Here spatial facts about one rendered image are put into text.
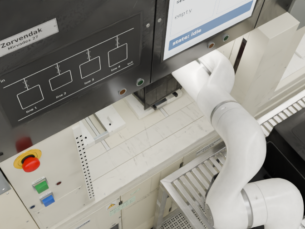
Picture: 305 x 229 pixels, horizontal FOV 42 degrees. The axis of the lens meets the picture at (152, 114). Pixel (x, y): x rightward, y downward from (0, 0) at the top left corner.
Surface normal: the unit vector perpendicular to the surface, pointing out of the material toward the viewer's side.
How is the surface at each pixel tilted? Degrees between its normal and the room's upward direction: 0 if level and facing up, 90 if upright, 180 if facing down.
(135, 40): 90
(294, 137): 0
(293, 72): 0
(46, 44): 90
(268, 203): 22
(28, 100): 90
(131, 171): 0
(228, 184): 45
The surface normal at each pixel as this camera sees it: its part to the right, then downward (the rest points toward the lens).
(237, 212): 0.26, 0.03
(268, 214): 0.17, 0.34
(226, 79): 0.67, -0.12
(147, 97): 0.61, 0.63
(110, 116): 0.04, -0.54
